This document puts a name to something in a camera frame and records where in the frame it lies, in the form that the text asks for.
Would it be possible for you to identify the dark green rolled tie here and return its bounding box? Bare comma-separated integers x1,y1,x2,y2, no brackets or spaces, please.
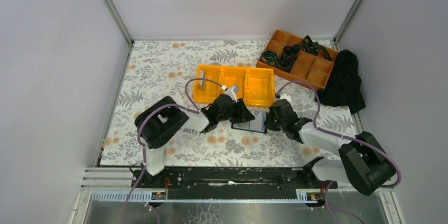
300,35,332,61

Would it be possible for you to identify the dark floral rolled tie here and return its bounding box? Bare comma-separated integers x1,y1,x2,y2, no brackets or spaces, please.
275,55,295,73

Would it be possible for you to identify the black rolled tie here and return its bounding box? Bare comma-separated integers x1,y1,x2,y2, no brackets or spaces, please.
282,44,301,60

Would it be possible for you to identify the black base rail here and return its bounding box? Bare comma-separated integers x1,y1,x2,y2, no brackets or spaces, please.
131,166,338,201

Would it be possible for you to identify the black cloth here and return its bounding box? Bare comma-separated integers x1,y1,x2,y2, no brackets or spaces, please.
318,49,366,114

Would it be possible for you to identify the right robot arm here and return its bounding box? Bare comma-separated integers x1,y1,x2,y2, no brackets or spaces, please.
265,99,399,195

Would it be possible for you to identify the yellow plastic divided bin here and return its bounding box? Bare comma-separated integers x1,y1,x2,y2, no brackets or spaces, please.
193,64,275,107

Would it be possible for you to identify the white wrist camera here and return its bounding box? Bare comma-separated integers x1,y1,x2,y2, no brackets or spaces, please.
221,85,239,102
275,92,292,103

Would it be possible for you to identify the grey card in bin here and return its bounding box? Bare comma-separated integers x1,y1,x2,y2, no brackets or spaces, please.
198,70,206,91

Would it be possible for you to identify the wooden compartment organizer tray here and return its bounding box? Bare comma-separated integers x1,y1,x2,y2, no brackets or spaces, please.
256,30,339,90

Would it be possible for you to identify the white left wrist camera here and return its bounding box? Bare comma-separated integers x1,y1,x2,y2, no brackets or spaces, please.
221,85,239,102

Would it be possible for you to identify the black leather card holder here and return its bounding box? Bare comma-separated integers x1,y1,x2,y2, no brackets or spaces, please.
231,110,267,134

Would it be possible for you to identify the blue yellow rolled tie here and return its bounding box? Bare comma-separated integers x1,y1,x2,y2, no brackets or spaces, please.
260,50,277,67

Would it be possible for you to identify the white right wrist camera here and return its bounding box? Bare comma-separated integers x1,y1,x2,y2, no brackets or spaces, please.
275,92,292,103

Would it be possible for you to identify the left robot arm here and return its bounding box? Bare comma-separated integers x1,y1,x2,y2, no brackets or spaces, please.
134,94,255,176

